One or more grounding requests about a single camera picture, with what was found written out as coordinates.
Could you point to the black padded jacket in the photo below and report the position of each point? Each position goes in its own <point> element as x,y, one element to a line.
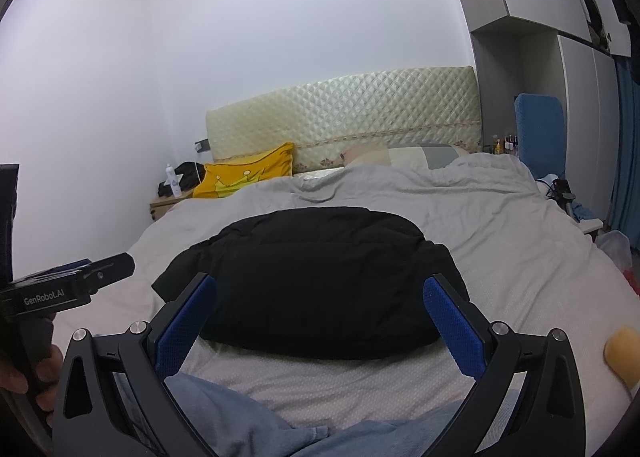
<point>320,282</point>

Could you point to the blue curtain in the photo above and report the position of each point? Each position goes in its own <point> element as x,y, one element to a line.
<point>625,162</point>

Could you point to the wooden nightstand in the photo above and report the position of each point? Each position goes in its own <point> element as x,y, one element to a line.
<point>165,207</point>

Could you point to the person's legs in blue-grey pants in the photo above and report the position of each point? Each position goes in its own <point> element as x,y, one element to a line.
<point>240,422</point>

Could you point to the person's left hand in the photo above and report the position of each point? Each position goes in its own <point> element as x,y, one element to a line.
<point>47,362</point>

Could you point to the clear plastic bag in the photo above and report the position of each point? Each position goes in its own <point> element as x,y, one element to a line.
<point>617,252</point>

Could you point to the light grey bed blanket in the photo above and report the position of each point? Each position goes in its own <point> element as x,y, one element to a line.
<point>515,247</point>

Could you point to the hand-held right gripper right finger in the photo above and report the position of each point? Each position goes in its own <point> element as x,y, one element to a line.
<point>452,322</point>

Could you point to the grey white wardrobe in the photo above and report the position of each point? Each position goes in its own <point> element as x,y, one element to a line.
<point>560,47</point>

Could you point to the yellow crown print pillow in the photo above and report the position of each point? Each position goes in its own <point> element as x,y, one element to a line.
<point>240,174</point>

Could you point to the grey patchwork pillow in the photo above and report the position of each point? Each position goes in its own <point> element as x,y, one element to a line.
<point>400,156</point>

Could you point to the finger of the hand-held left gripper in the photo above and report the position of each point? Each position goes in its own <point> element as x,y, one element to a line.
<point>112,269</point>

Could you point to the white plastic bottle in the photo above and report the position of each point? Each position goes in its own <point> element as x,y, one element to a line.
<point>174,182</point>

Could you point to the cream quilted headboard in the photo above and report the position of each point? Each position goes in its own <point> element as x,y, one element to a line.
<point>350,117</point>

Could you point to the black bag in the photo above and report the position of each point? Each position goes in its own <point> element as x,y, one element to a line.
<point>192,172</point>

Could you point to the small white side table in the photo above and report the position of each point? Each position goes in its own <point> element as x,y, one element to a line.
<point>591,226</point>

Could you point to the row of small bottles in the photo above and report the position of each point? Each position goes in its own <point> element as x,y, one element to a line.
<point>506,144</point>

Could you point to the wall socket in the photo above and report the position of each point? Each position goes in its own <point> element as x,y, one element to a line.
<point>201,145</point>

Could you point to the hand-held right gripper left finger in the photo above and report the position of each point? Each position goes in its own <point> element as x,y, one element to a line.
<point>186,322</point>

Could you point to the yellow rounded object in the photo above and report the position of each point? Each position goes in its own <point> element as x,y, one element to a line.
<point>622,354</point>

